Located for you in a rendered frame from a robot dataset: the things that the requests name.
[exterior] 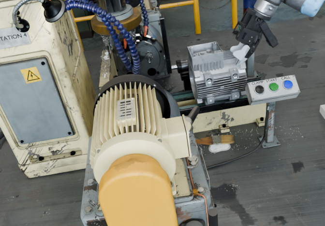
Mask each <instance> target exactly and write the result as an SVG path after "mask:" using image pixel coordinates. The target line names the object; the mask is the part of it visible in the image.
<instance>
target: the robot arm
mask: <svg viewBox="0 0 325 226"><path fill-rule="evenodd" d="M324 1H325V0H257V1H256V3H255V5H254V8H253V9H252V8H250V7H248V8H247V10H246V12H245V14H244V16H243V18H242V19H241V21H238V23H237V24H236V26H235V28H234V30H233V32H232V33H233V34H235V35H236V40H237V41H240V43H239V45H237V46H232V47H231V48H230V51H231V52H232V53H233V56H235V57H236V58H237V60H236V65H237V66H238V65H240V64H241V63H243V62H244V61H246V60H247V59H248V58H249V57H250V56H251V55H252V54H253V53H254V52H255V50H256V48H257V46H258V45H259V43H260V41H261V38H262V34H263V35H264V36H265V38H266V41H267V43H268V44H269V45H270V46H272V47H273V48H274V47H275V46H277V45H278V44H279V43H278V42H277V41H278V40H277V38H276V37H275V36H274V35H273V33H272V32H271V30H270V28H269V27H268V25H267V23H266V22H265V21H264V20H267V21H270V19H271V17H272V16H273V15H274V13H275V11H276V10H277V8H278V6H279V5H280V3H281V2H283V3H284V4H286V5H288V6H290V7H292V8H294V9H296V10H298V11H299V12H301V13H302V14H305V15H308V16H310V17H314V16H315V15H316V14H317V12H318V11H319V10H320V8H321V6H322V5H323V3H324ZM237 25H240V26H241V27H239V28H238V29H239V30H236V31H235V29H236V27H237Z"/></svg>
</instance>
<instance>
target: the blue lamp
mask: <svg viewBox="0 0 325 226"><path fill-rule="evenodd" d="M256 1H257V0H243V8H245V9H247V8H248V7H250V8H252V9H253V8H254V5H255V3H256Z"/></svg>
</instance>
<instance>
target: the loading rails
mask: <svg viewBox="0 0 325 226"><path fill-rule="evenodd" d="M260 80H263V79H262V78H261V77H259V78H253V79H248V80H247V83H249V82H254V81H260ZM170 94H171V95H172V96H173V97H174V98H175V100H176V102H177V104H178V107H179V111H180V115H181V116H182V114H184V116H185V117H187V116H188V115H189V113H190V112H191V110H192V109H193V108H194V107H195V106H198V107H199V108H200V110H199V113H198V115H197V117H196V119H195V121H194V122H193V124H192V126H193V133H197V132H202V131H208V130H214V129H219V130H220V133H226V132H229V131H230V128H229V127H230V126H236V125H242V124H247V123H253V122H256V123H257V125H258V126H264V125H265V118H266V103H263V104H258V105H250V104H249V101H248V98H247V95H245V96H239V98H238V99H237V100H231V101H229V100H228V99H225V100H219V101H215V103H212V104H208V105H205V103H204V102H203V103H202V104H197V102H196V101H195V98H194V95H193V92H192V90H184V91H178V92H173V93H170Z"/></svg>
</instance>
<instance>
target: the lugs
mask: <svg viewBox="0 0 325 226"><path fill-rule="evenodd" d="M239 68H240V70H244V69H246V64H245V62H243V63H241V64H240V65H239ZM193 74H194V78H200V71H199V70H198V71H194V72H193ZM239 94H240V96H245V95H246V91H242V92H239ZM196 102H197V104H202V103H203V100H202V99H200V100H198V99H196Z"/></svg>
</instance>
